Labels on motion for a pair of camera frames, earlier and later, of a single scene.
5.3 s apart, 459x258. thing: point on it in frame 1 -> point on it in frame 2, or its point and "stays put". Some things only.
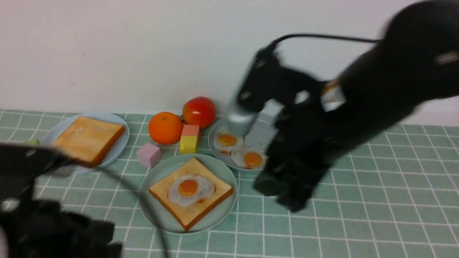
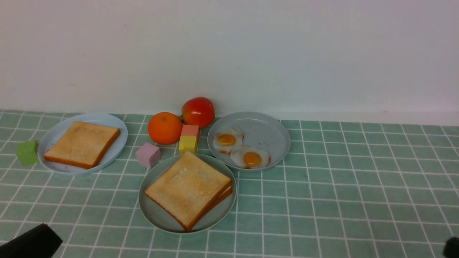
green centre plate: (159, 216) stays put
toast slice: (89, 139) -> (186, 190)
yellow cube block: (188, 144) stays put
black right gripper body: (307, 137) -> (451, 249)
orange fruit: (165, 128) stays put
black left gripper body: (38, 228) -> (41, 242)
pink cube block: (148, 155) stays put
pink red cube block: (190, 130) stays put
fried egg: (249, 157) stays put
